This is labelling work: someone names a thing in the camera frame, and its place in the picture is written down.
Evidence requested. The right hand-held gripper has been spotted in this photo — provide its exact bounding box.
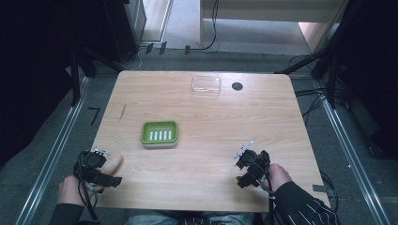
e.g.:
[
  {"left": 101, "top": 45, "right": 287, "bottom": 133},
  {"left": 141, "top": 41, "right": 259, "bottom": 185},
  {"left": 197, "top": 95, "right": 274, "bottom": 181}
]
[{"left": 232, "top": 140, "right": 272, "bottom": 189}]

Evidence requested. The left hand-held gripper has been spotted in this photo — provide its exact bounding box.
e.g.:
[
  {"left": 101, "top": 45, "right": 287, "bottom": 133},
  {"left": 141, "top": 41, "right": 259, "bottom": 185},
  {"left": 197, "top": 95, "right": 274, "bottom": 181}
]
[{"left": 72, "top": 146, "right": 123, "bottom": 189}]

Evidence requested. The person's right hand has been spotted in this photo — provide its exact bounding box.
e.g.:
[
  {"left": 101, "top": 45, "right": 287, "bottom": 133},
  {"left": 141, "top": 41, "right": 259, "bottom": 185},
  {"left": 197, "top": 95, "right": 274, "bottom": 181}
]
[{"left": 264, "top": 162, "right": 294, "bottom": 192}]

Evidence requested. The person's left hand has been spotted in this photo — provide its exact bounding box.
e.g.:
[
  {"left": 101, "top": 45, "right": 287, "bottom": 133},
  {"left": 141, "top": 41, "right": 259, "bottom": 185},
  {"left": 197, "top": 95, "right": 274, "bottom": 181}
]
[{"left": 57, "top": 151, "right": 125, "bottom": 207}]

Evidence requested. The green soap dish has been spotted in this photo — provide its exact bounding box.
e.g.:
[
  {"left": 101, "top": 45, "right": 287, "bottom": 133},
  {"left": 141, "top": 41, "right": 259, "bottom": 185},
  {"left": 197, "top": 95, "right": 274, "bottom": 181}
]
[{"left": 140, "top": 120, "right": 180, "bottom": 150}]

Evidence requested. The black metal stand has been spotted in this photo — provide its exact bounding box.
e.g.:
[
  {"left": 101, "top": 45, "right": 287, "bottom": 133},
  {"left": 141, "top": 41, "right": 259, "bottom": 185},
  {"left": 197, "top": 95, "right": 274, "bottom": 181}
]
[
  {"left": 69, "top": 43, "right": 98, "bottom": 108},
  {"left": 274, "top": 18, "right": 348, "bottom": 110}
]

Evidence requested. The clear plastic box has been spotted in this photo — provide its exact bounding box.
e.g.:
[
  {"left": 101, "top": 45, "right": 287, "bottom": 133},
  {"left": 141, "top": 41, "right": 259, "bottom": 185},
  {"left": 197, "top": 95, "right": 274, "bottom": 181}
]
[{"left": 191, "top": 75, "right": 222, "bottom": 97}]

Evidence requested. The black cabinet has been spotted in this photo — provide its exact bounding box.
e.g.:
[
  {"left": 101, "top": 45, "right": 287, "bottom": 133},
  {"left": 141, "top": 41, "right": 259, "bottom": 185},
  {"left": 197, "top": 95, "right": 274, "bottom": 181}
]
[{"left": 102, "top": 0, "right": 148, "bottom": 63}]

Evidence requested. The white background desk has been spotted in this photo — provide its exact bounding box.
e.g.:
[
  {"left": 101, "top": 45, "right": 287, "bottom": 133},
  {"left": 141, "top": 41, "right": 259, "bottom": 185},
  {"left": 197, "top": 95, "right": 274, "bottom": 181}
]
[{"left": 199, "top": 0, "right": 350, "bottom": 54}]

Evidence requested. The aluminium floor rail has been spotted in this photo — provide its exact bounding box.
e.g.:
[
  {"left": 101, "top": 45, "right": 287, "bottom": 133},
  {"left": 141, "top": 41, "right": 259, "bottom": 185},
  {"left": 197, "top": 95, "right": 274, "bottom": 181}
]
[
  {"left": 14, "top": 76, "right": 92, "bottom": 225},
  {"left": 314, "top": 79, "right": 392, "bottom": 225}
]

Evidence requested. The right hand-held gripper cable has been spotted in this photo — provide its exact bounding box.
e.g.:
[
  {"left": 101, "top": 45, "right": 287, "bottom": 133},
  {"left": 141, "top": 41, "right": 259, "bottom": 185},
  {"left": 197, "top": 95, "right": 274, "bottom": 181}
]
[{"left": 258, "top": 178, "right": 277, "bottom": 225}]

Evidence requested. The hand-held gripper cable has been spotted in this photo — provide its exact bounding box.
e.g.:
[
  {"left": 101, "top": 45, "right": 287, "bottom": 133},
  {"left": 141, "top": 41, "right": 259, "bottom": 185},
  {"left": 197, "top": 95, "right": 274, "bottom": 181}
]
[
  {"left": 76, "top": 152, "right": 100, "bottom": 221},
  {"left": 258, "top": 178, "right": 277, "bottom": 225}
]

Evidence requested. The left hand-held gripper cable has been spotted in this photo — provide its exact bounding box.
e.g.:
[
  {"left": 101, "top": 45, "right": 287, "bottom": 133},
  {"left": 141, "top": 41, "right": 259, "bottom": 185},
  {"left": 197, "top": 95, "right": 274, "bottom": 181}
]
[{"left": 76, "top": 152, "right": 100, "bottom": 221}]

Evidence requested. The black looped floor cable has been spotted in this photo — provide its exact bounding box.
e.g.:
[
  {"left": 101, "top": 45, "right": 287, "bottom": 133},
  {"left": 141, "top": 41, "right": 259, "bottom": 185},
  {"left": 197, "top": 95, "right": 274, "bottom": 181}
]
[{"left": 318, "top": 169, "right": 340, "bottom": 214}]

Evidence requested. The bundle of black floor cables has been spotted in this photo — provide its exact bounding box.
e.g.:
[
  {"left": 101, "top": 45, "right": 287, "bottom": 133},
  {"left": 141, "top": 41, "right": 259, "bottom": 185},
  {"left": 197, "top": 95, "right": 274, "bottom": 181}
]
[{"left": 287, "top": 53, "right": 348, "bottom": 128}]

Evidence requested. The white floor cable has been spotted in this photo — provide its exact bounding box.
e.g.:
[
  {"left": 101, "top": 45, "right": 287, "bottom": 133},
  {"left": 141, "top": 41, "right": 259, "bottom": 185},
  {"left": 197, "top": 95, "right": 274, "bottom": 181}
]
[{"left": 120, "top": 46, "right": 148, "bottom": 71}]

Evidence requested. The black hanging cable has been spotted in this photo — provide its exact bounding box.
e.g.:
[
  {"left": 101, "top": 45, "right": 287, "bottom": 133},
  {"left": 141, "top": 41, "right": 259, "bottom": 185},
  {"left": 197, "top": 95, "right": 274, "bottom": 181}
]
[{"left": 189, "top": 0, "right": 221, "bottom": 53}]

